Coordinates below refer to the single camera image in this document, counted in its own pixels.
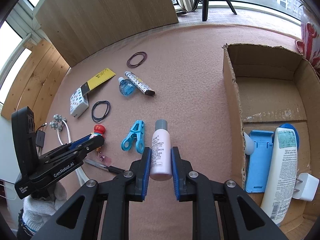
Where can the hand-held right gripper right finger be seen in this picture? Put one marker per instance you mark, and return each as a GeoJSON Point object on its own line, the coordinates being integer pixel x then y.
{"type": "Point", "coordinates": [175, 172]}

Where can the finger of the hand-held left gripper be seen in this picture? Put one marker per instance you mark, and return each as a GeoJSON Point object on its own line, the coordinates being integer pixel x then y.
{"type": "Point", "coordinates": [80, 141]}
{"type": "Point", "coordinates": [75, 152]}

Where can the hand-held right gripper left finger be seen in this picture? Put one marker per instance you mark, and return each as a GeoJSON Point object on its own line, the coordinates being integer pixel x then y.
{"type": "Point", "coordinates": [146, 172]}

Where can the small pink bottle grey cap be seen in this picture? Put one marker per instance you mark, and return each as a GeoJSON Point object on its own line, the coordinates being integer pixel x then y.
{"type": "Point", "coordinates": [160, 150]}

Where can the clear black pen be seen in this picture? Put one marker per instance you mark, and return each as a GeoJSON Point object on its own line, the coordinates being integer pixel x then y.
{"type": "Point", "coordinates": [116, 170]}

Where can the white flexible massager grey knobs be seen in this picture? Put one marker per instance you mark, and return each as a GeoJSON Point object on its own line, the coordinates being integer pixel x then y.
{"type": "Point", "coordinates": [58, 118]}

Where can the patterned white tissue pack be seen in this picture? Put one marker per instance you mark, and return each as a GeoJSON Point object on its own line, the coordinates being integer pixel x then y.
{"type": "Point", "coordinates": [77, 102]}

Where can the light blue plastic clip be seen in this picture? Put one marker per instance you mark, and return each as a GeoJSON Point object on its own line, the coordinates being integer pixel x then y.
{"type": "Point", "coordinates": [136, 132]}

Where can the yellow black ruler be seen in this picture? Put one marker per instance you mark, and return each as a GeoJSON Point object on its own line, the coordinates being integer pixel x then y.
{"type": "Point", "coordinates": [102, 77]}

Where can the small blue liquid bottle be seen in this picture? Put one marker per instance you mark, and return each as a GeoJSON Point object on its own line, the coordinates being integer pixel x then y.
{"type": "Point", "coordinates": [127, 88]}

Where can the small translucent white container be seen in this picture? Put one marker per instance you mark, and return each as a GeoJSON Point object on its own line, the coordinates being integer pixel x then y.
{"type": "Point", "coordinates": [249, 143]}

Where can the patterned white cream tube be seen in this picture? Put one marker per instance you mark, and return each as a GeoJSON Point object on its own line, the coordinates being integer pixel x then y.
{"type": "Point", "coordinates": [140, 83]}

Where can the blue phone stand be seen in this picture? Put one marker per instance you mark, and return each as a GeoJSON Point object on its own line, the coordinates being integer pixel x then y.
{"type": "Point", "coordinates": [260, 160]}

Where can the white lotion tube blue cap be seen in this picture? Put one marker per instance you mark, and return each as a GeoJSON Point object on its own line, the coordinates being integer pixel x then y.
{"type": "Point", "coordinates": [280, 175]}

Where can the brown cardboard box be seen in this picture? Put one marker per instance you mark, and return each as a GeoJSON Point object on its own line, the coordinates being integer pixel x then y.
{"type": "Point", "coordinates": [270, 97]}

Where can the white charger plug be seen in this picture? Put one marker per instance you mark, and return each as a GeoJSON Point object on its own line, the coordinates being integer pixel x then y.
{"type": "Point", "coordinates": [306, 186]}

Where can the person's left hand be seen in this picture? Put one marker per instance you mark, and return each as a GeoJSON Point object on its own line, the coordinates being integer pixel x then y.
{"type": "Point", "coordinates": [37, 210]}

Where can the black power adapter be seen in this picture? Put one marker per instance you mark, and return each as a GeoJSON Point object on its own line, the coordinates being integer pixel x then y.
{"type": "Point", "coordinates": [40, 138]}

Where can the pine wood panel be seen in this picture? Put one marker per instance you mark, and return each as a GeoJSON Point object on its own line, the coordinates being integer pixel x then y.
{"type": "Point", "coordinates": [32, 80]}

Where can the pink felt mat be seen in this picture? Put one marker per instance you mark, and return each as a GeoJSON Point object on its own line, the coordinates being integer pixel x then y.
{"type": "Point", "coordinates": [187, 80]}

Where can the large light oak board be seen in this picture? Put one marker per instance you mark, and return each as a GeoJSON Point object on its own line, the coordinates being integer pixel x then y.
{"type": "Point", "coordinates": [105, 17]}

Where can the white red plant pot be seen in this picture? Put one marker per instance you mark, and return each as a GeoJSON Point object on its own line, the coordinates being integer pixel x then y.
{"type": "Point", "coordinates": [311, 37]}

